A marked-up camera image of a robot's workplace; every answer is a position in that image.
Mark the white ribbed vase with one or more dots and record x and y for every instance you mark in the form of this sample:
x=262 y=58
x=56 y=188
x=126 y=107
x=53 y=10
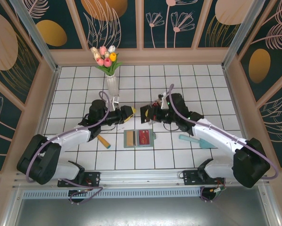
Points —
x=112 y=84

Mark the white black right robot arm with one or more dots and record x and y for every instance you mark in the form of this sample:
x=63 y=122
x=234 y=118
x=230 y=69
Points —
x=216 y=139

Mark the red VIP card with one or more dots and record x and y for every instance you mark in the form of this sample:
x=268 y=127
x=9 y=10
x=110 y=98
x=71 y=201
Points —
x=144 y=137

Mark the artificial tulip bouquet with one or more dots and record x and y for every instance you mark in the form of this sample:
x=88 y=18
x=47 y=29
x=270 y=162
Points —
x=106 y=61

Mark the gold card with dark stripe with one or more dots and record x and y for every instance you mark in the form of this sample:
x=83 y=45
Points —
x=129 y=137

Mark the aluminium front rail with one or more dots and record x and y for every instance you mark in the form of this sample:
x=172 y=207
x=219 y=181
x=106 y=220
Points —
x=141 y=179

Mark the aluminium corner post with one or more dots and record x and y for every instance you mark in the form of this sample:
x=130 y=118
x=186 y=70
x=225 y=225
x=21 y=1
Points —
x=242 y=35
x=37 y=35

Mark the green card holder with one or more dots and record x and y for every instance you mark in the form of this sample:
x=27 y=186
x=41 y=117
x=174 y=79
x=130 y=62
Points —
x=136 y=138

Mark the teal garden trowel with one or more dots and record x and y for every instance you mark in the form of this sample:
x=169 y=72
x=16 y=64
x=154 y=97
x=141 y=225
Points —
x=185 y=137

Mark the black card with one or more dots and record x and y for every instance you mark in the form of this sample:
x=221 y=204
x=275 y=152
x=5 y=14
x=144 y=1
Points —
x=144 y=113

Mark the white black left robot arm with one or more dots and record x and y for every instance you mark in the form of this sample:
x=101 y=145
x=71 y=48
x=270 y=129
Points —
x=72 y=139

